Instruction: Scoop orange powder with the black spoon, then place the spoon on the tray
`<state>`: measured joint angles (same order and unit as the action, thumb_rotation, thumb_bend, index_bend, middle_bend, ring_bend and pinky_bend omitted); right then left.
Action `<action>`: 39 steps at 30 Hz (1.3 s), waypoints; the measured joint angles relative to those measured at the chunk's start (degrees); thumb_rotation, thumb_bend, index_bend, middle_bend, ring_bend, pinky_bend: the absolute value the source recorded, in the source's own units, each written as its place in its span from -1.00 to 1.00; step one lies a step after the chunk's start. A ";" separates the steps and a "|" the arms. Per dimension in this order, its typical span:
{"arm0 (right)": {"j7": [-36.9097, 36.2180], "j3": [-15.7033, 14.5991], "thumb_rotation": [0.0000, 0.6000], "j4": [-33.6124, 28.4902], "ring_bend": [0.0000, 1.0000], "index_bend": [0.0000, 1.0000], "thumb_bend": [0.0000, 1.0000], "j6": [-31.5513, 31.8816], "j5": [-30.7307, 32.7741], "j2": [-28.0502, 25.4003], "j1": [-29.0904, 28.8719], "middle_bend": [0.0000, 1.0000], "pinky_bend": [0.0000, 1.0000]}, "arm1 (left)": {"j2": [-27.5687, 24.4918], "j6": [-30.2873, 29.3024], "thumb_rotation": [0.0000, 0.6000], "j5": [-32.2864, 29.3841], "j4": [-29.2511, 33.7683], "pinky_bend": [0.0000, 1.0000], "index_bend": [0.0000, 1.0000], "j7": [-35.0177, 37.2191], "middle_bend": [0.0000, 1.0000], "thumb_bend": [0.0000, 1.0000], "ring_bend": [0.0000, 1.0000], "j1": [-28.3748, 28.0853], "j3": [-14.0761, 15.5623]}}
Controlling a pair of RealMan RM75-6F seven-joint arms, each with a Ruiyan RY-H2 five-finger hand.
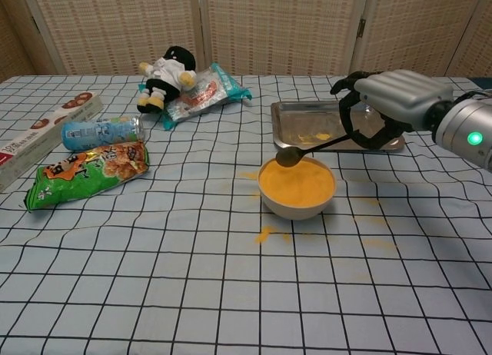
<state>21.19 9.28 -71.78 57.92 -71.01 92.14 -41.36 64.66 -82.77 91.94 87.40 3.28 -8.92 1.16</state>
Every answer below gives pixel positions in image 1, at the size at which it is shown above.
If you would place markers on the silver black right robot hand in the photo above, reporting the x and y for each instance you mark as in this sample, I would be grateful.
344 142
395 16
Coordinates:
403 93

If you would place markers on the long white cardboard box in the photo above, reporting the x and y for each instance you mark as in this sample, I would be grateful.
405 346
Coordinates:
42 136

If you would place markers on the stainless steel tray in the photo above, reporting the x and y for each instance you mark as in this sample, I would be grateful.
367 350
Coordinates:
303 120

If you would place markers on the teal and silver snack packet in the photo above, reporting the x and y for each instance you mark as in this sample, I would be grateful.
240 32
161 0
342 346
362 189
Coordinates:
203 97

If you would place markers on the green snack bag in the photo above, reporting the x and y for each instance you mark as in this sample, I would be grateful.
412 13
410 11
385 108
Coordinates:
88 174

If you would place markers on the beige bowl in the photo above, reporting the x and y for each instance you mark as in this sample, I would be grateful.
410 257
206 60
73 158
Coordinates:
296 211

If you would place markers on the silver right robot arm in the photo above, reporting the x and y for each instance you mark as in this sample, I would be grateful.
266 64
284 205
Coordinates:
467 128

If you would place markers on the black and white plush doll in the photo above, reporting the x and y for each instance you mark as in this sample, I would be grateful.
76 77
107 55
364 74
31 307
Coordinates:
165 78

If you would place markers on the woven folding screen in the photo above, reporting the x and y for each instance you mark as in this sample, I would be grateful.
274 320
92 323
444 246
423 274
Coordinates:
246 28

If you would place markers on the light blue drink can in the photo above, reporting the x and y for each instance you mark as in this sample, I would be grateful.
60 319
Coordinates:
100 132

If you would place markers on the blue checked tablecloth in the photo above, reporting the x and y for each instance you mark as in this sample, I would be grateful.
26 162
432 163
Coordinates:
192 274

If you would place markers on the dark metal spoon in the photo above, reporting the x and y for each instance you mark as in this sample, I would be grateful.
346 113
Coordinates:
290 157

